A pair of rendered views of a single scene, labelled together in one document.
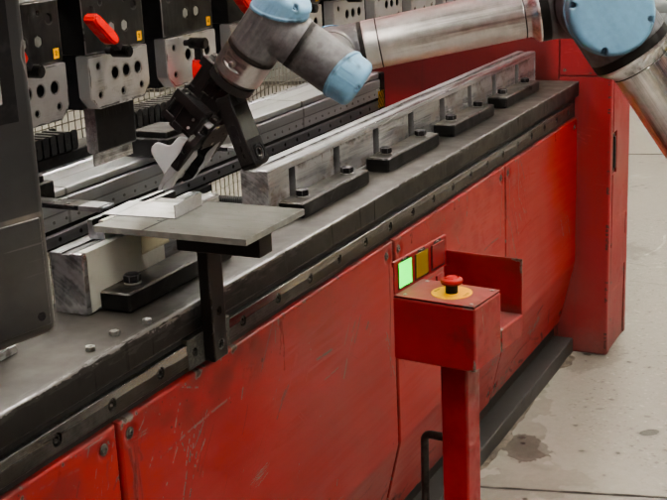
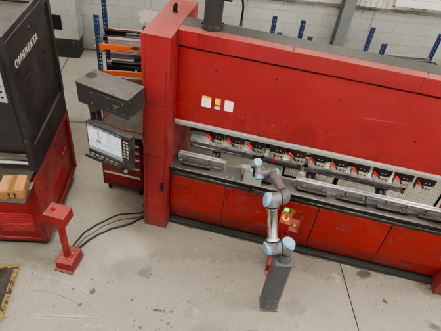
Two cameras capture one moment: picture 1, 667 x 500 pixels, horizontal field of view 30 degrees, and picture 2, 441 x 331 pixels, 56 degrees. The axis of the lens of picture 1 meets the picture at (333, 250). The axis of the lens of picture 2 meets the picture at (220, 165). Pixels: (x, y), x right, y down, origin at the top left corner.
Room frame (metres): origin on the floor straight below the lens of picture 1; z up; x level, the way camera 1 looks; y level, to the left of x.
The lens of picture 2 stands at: (0.50, -2.54, 3.72)
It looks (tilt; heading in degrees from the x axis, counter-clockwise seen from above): 41 degrees down; 71
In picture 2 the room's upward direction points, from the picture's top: 8 degrees clockwise
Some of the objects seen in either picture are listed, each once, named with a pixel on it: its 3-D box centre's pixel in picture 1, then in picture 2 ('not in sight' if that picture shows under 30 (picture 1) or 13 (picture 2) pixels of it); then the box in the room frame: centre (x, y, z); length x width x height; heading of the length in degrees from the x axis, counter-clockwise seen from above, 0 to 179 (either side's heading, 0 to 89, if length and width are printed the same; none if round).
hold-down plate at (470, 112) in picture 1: (465, 119); (392, 209); (3.12, -0.35, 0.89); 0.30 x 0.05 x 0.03; 153
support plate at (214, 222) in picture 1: (200, 219); (252, 176); (1.82, 0.20, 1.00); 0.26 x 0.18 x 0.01; 63
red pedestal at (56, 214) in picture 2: not in sight; (63, 237); (-0.02, 0.20, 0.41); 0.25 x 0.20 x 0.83; 63
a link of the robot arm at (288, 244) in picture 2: not in sight; (287, 245); (1.87, -0.63, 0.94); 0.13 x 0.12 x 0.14; 178
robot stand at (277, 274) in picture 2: not in sight; (275, 282); (1.88, -0.63, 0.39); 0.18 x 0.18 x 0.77; 77
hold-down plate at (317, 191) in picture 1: (326, 191); (312, 191); (2.40, 0.01, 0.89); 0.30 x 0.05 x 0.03; 153
